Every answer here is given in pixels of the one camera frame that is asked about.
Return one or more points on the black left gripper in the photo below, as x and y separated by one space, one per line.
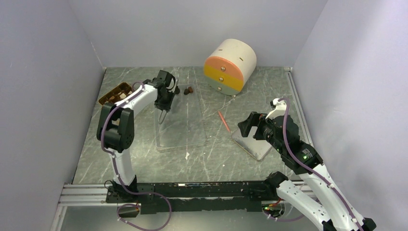
166 107

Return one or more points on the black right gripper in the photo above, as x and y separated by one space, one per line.
253 120

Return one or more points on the black metal tongs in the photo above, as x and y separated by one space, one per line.
163 114

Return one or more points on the silver tin lid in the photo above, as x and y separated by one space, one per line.
257 149

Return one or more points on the gold chocolate tin box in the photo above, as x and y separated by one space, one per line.
118 93

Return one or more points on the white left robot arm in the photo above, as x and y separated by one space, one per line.
116 129

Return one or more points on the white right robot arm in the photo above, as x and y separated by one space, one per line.
330 210

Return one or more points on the red pen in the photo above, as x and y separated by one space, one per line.
224 121

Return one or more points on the clear plastic tray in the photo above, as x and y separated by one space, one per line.
183 125

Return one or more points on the round pastel drawer cabinet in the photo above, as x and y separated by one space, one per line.
229 67

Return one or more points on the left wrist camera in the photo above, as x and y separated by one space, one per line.
166 79

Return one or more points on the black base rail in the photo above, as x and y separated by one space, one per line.
152 198

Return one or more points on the aluminium frame rail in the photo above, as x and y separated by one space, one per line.
78 195

